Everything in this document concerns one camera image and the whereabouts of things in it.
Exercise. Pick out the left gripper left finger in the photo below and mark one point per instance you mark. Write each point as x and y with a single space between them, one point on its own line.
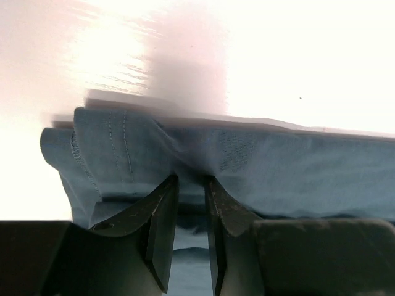
141 241

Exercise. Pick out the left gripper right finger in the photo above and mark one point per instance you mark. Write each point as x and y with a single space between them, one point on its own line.
234 259

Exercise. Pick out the blue-grey t shirt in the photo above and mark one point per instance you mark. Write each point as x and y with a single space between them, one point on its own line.
109 159

